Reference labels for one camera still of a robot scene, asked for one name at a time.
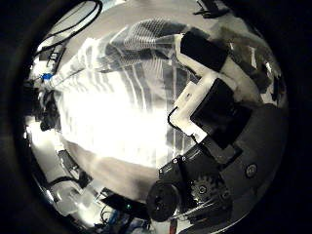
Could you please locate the white grey striped cloth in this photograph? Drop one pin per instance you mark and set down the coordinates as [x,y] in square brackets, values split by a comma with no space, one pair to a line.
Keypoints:
[113,113]

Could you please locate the white bottle with blue band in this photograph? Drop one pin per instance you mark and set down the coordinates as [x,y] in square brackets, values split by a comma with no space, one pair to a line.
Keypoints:
[47,77]

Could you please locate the black electronics box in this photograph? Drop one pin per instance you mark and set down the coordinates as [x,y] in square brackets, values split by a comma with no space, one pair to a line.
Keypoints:
[123,203]

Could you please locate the black flat bracket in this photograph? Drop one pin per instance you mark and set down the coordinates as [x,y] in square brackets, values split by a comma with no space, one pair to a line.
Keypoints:
[52,55]

